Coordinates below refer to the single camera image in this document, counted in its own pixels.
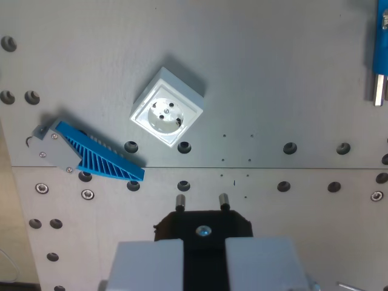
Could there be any thin silver metal rod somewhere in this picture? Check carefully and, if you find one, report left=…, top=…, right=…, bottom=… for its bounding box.
left=336, top=281, right=362, bottom=291

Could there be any white wall socket box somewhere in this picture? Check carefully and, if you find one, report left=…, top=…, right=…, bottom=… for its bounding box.
left=129, top=66, right=207, bottom=149

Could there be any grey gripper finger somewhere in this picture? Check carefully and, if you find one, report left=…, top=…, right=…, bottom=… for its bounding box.
left=224, top=236, right=310, bottom=291
left=107, top=238, right=185, bottom=291

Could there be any silver hex metal standoff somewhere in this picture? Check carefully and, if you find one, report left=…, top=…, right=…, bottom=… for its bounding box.
left=373, top=73, right=386, bottom=107

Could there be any grey aluminium mounting plate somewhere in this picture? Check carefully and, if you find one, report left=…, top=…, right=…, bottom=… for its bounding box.
left=11, top=166, right=388, bottom=291
left=0, top=0, right=388, bottom=169

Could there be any blue ribbed finger, grey base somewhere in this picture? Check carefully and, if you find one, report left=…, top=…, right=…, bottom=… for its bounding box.
left=32, top=118, right=146, bottom=182

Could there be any black two-pin power plug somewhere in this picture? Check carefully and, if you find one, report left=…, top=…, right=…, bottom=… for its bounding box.
left=153, top=193, right=254, bottom=291

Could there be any thin white cable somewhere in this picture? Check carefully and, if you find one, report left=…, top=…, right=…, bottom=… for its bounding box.
left=0, top=247, right=21, bottom=283

